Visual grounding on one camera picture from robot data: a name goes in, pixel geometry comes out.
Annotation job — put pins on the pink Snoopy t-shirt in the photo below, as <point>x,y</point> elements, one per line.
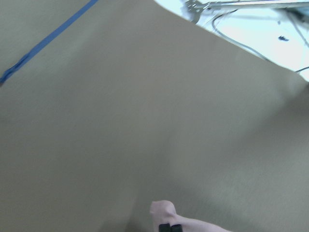
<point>163,212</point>

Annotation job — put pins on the metal reacher grabber stick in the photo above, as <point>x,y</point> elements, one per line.
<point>298,7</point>

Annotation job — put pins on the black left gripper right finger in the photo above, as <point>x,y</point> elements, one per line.
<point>176,228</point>

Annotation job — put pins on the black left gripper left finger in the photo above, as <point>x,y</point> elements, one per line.
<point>164,227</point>

